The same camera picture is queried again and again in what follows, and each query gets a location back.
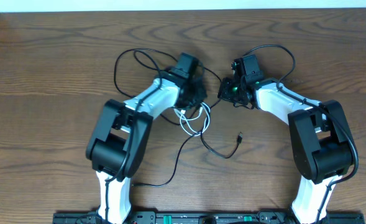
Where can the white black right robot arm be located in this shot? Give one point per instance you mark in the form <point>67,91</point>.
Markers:
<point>322,145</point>

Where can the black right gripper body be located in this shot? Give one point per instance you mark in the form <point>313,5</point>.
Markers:
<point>232,91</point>

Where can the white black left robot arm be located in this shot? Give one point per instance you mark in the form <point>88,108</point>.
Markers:
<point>117,145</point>

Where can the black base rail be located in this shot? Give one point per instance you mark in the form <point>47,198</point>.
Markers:
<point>151,217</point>

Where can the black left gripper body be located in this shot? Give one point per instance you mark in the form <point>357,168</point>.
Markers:
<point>198,93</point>

